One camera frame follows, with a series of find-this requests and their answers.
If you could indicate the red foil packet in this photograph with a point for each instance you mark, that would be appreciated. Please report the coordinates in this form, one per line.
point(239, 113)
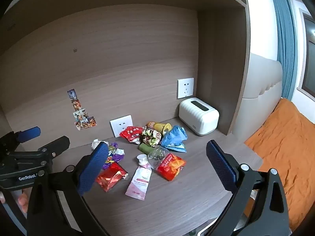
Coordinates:
point(110, 177)

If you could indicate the red orange snack packet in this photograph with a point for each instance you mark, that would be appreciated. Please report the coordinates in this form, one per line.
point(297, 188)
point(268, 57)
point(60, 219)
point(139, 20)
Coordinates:
point(171, 166)

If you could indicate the orange bedsheet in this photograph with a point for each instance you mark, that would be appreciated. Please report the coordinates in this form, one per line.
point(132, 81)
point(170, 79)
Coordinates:
point(283, 152)

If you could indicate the blue curtain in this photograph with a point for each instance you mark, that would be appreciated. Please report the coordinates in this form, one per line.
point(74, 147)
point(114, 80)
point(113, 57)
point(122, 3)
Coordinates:
point(285, 44)

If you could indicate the person's left hand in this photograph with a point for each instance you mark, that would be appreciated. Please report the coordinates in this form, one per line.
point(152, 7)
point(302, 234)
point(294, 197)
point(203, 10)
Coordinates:
point(22, 201)

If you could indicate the clear plastic wrapper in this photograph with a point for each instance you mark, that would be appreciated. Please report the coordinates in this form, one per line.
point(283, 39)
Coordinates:
point(156, 156)

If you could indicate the beige padded bed headboard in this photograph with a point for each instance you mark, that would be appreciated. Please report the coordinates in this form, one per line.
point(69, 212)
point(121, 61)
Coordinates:
point(262, 86)

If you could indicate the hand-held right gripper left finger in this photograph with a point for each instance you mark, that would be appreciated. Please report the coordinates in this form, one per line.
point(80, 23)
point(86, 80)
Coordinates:
point(93, 168)

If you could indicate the purple candy wrapper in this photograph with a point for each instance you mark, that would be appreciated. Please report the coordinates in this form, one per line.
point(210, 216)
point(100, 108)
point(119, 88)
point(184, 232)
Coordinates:
point(113, 154)

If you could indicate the yellow paper cup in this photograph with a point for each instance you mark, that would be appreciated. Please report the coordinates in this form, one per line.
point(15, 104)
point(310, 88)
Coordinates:
point(163, 127)

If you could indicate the strip of cartoon stickers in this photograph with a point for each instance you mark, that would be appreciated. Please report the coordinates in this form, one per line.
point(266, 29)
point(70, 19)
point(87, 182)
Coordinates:
point(82, 114)

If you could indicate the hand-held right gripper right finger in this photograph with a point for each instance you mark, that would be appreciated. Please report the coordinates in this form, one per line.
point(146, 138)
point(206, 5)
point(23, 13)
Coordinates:
point(219, 168)

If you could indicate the blue plastic bag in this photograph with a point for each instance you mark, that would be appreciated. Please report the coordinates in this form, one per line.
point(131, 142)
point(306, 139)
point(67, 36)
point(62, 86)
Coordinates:
point(174, 139)

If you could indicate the pink white pouch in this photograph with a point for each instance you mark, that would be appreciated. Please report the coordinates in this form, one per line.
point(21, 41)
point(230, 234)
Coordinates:
point(139, 182)

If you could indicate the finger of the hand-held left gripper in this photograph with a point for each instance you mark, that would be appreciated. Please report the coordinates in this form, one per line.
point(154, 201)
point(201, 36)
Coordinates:
point(29, 134)
point(57, 145)

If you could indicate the red plastic noodle bag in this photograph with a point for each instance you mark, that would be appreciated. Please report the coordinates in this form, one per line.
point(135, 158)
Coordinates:
point(131, 134)

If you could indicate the white wall socket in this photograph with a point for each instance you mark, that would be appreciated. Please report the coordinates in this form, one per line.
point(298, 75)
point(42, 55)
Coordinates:
point(121, 125)
point(185, 87)

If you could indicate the small white plastic cup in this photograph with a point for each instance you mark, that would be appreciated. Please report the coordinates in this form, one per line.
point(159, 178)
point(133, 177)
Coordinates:
point(142, 159)

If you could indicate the white ribbed tissue box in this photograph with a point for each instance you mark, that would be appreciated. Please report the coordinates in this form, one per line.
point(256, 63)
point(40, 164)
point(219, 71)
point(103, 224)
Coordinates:
point(198, 116)

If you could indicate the crumpled patterned wrapper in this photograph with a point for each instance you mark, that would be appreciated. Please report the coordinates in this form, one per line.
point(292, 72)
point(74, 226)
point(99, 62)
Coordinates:
point(151, 137)

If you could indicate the dark framed window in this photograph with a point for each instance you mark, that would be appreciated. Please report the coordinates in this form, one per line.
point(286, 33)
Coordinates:
point(308, 54)

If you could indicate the white crumpled tissue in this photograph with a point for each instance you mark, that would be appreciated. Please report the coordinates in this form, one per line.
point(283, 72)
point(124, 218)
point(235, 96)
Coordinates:
point(98, 143)

